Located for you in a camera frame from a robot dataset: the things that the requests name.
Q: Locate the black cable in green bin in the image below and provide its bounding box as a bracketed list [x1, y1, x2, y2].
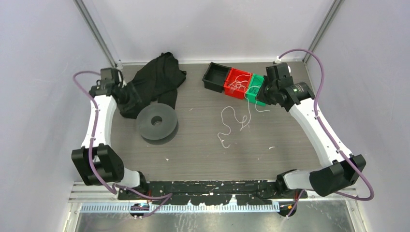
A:
[250, 79, 264, 96]

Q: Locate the green plastic bin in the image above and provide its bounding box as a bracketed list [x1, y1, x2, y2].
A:
[245, 74, 266, 107]

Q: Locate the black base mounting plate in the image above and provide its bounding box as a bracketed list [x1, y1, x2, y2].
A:
[135, 180, 307, 206]

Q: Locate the black plastic bin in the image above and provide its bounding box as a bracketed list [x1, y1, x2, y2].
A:
[202, 62, 232, 93]

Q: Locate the black cloth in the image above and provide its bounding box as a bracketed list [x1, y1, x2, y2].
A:
[120, 52, 187, 119]

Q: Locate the grey plastic cable spool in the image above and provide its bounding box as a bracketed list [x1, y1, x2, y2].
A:
[136, 103, 179, 145]

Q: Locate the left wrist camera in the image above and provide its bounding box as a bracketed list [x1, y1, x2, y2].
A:
[97, 68, 124, 91]

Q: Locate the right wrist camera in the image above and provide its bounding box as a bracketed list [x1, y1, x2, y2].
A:
[273, 56, 292, 73]

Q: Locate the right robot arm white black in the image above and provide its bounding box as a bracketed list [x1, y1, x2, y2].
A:
[256, 63, 366, 199]

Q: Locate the red plastic bin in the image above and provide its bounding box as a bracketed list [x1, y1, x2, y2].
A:
[223, 68, 253, 100]

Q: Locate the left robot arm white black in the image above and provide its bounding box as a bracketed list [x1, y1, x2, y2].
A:
[71, 93, 148, 200]

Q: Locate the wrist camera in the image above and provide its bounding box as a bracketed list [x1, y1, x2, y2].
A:
[273, 56, 292, 73]
[97, 68, 124, 91]

